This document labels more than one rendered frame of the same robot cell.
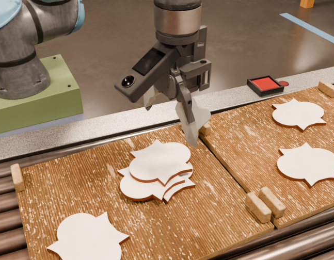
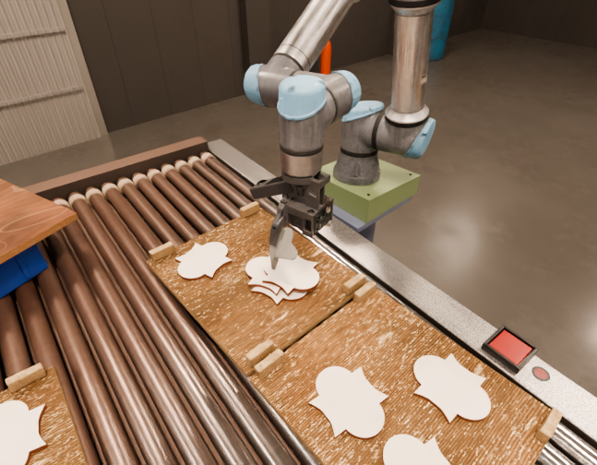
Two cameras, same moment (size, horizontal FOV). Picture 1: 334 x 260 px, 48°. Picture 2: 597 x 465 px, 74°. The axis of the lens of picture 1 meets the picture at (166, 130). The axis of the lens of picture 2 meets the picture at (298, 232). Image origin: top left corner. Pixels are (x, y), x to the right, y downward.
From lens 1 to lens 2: 74 cm
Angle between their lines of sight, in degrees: 56
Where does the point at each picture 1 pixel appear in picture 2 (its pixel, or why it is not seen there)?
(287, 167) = (329, 376)
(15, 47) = (351, 141)
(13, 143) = not seen: hidden behind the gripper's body
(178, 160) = (294, 282)
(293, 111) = (451, 378)
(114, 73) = not seen: outside the picture
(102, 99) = (562, 279)
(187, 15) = (283, 157)
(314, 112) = (465, 406)
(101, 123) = (342, 232)
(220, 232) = (230, 332)
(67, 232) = (208, 247)
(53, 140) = not seen: hidden behind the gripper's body
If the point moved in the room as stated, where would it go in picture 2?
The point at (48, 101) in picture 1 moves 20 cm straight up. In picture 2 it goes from (346, 194) to (352, 132)
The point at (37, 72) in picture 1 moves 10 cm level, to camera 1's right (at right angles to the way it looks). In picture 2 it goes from (359, 170) to (374, 186)
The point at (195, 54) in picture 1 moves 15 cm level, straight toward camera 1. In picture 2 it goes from (307, 200) to (223, 210)
